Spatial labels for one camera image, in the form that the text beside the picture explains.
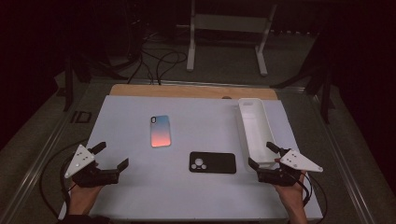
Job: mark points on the black stand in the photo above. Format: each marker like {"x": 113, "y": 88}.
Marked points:
{"x": 68, "y": 87}
{"x": 325, "y": 99}

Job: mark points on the white metal stand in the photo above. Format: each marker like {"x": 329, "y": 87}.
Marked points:
{"x": 230, "y": 23}

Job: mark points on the person's right hand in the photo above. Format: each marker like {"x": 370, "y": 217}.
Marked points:
{"x": 294, "y": 196}

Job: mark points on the white table mat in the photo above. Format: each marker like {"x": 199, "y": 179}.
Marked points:
{"x": 186, "y": 193}

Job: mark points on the blue pink gradient phone case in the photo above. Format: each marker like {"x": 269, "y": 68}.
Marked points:
{"x": 160, "y": 132}

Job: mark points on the wooden table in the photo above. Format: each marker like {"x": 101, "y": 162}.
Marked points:
{"x": 186, "y": 91}

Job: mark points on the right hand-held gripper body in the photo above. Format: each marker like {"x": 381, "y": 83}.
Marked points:
{"x": 295, "y": 161}

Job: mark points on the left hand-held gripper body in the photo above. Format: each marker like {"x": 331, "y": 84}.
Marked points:
{"x": 81, "y": 160}

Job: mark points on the black phone case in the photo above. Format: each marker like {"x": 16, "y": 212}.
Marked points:
{"x": 218, "y": 163}

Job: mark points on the metal floor rail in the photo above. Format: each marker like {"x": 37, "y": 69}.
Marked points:
{"x": 345, "y": 168}
{"x": 37, "y": 161}

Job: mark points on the person's left hand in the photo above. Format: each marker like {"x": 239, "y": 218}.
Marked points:
{"x": 82, "y": 199}

